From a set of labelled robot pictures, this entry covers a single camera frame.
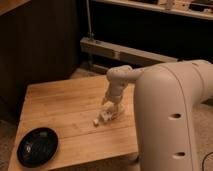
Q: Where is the wooden table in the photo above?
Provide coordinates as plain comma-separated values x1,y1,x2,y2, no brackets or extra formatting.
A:
8,76,137,171

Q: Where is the grey metal beam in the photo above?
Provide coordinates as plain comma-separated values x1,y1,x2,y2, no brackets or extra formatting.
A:
80,37,177,66

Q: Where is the wooden shelf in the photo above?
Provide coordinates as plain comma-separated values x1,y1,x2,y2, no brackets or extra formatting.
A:
93,0,213,21

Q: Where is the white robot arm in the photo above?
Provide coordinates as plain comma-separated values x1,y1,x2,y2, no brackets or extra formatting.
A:
104,60,213,171

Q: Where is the metal pole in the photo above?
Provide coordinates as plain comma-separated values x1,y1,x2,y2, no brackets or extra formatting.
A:
86,0,94,41

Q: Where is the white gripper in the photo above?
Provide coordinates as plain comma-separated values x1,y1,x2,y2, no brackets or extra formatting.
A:
101,90,123,114

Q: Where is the white plastic bottle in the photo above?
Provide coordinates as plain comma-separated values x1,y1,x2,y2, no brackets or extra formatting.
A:
93,104,125,127

